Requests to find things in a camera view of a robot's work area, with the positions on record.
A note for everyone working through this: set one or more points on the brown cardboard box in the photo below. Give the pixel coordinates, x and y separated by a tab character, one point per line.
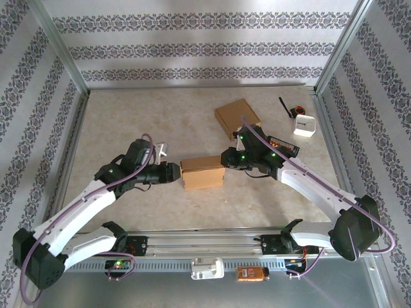
234	114
202	174

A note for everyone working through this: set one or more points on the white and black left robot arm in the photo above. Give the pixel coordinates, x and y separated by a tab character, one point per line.
41	269

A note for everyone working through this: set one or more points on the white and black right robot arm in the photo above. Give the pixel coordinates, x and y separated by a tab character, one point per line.
353	234

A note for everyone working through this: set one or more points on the black board with orange connectors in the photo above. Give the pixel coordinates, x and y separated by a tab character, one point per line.
289	148

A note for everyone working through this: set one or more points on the white square clock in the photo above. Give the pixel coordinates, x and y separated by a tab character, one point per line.
305	126

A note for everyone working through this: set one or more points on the aluminium cross bar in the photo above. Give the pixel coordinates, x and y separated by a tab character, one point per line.
199	86

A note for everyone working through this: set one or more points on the white plastic dock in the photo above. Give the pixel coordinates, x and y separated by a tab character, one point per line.
208	268

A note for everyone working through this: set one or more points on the controller board with green light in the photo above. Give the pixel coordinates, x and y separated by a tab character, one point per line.
118	265

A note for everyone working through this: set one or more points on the orange battery pack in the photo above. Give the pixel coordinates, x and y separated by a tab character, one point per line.
252	274

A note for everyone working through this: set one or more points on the grey metal sheet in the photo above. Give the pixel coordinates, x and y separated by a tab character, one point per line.
192	293

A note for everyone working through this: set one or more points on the aluminium side rail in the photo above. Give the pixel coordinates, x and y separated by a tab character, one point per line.
327	122
72	144

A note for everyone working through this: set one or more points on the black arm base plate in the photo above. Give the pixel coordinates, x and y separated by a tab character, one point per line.
139	245
269	245

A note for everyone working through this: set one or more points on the aluminium frame post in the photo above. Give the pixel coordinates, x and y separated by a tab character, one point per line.
60	48
342	48

